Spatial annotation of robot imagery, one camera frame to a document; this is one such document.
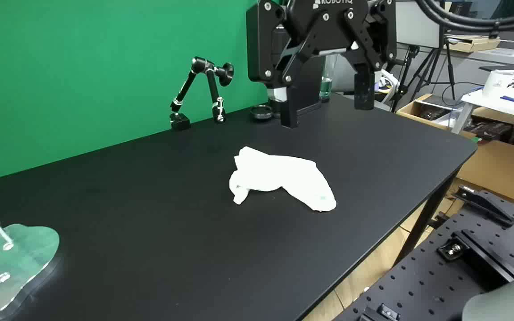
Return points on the grey rounded object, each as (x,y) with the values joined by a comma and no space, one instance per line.
(504,304)

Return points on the black articulated stand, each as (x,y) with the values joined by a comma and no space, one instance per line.
(214,74)

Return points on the small black mount block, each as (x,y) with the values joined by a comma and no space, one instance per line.
(388,313)

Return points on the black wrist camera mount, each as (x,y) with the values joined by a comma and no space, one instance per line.
(263,42)

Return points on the green backdrop curtain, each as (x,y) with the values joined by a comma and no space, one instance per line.
(80,73)

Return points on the long black bracket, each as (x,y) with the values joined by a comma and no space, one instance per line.
(485,206)

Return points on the grey monitor screen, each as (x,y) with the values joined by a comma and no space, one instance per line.
(415,28)

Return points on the tan wooden board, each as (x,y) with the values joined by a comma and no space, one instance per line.
(474,44)

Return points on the black perforated breadboard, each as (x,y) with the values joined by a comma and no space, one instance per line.
(437,287)

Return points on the black clamp with silver screws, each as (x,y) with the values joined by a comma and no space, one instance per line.
(478,256)

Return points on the small green can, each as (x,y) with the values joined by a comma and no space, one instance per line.
(326,90)

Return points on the white side table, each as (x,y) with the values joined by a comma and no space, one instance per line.
(508,114)

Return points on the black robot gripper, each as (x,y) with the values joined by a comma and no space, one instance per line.
(335,16)

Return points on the white cloth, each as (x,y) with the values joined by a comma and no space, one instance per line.
(287,176)

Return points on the open wooden tray box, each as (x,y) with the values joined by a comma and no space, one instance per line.
(429,110)

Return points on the large cardboard box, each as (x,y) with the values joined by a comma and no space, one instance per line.
(501,171)

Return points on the black tripod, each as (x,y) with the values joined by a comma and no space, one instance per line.
(428,65)

